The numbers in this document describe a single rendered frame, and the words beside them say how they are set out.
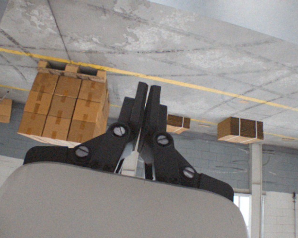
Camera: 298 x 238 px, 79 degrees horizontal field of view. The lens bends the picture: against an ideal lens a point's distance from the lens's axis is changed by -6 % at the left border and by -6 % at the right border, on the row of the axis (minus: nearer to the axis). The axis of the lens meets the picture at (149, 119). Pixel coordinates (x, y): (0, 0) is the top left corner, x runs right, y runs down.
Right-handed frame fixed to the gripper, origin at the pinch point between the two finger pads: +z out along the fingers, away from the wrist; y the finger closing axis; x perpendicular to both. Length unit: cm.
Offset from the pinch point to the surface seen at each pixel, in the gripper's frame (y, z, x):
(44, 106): -101, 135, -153
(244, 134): 189, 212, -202
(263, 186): 360, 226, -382
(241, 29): 64, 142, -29
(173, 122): 73, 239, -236
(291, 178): 453, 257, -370
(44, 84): -110, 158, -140
